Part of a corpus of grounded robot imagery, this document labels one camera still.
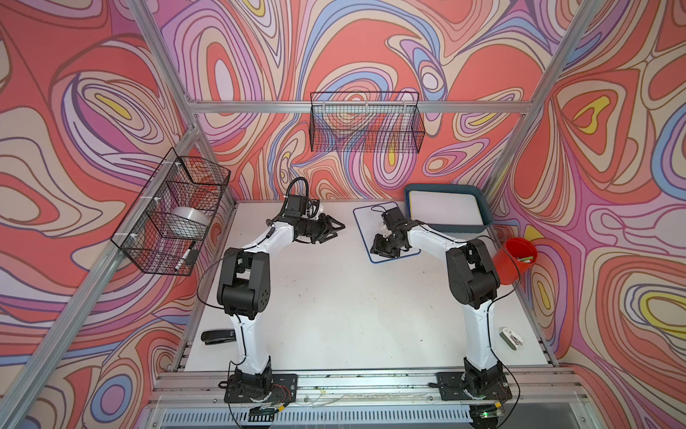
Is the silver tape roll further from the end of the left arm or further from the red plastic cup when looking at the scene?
the red plastic cup

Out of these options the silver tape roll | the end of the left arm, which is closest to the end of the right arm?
the end of the left arm

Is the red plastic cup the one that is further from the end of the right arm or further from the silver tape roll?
the silver tape roll

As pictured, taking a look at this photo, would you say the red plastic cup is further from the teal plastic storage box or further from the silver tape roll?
the silver tape roll

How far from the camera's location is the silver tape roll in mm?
702

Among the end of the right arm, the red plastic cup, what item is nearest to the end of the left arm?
the end of the right arm
